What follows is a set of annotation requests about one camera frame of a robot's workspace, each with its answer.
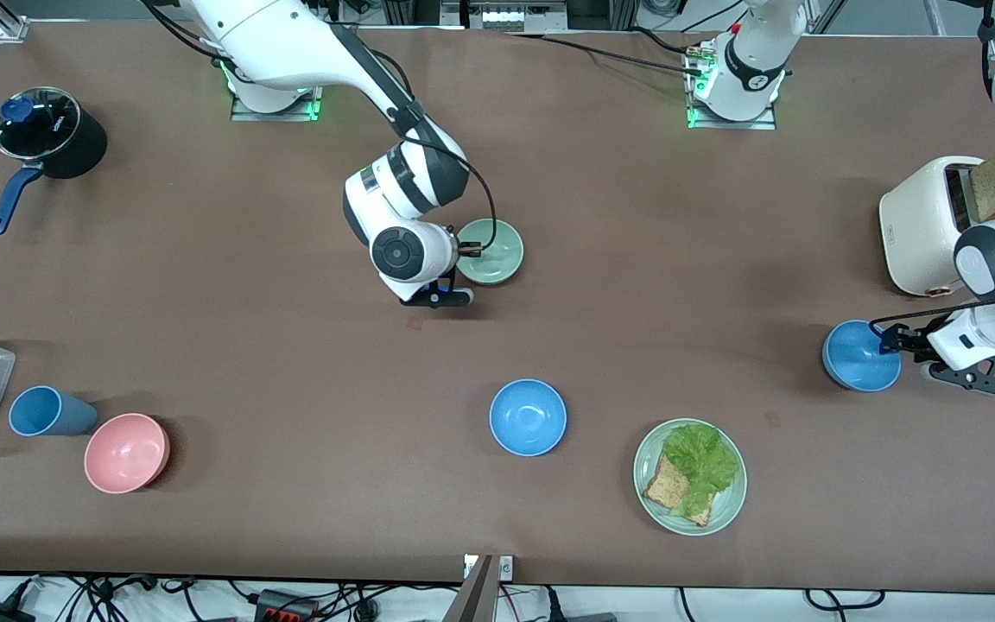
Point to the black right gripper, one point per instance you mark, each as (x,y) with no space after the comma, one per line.
(463,250)

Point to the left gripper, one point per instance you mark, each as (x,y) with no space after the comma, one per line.
(909,338)

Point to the green bowl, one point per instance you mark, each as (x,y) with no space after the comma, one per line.
(497,252)

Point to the blue bowl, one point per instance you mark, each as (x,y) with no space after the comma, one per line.
(858,356)
(528,417)

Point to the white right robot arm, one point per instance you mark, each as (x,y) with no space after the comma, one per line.
(290,43)

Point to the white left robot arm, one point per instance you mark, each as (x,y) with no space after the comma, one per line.
(994,259)

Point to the pink bowl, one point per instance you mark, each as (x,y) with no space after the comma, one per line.
(126,453)

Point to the brown tape patch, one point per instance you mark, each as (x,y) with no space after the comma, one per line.
(415,323)

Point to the cream white toaster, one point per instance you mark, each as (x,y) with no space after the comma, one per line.
(925,225)

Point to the green lettuce leaf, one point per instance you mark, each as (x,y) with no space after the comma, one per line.
(700,458)

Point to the white power strip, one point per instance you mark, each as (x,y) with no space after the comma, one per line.
(506,13)

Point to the pale green plate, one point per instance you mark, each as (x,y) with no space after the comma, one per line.
(726,510)

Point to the brown bread slice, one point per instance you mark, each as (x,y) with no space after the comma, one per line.
(666,488)

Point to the black orange power strip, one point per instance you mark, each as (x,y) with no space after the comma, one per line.
(286,605)

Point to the blue cup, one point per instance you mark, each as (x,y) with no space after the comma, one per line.
(48,412)

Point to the glass lid blue knob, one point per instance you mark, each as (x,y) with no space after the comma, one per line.
(35,123)

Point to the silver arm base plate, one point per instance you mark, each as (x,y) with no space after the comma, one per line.
(243,111)
(761,123)

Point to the white clamp bracket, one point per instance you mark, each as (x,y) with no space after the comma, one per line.
(506,568)

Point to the grey camera pole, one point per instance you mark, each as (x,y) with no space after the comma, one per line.
(473,596)

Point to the aluminium frame profile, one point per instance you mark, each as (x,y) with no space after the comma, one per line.
(5,22)

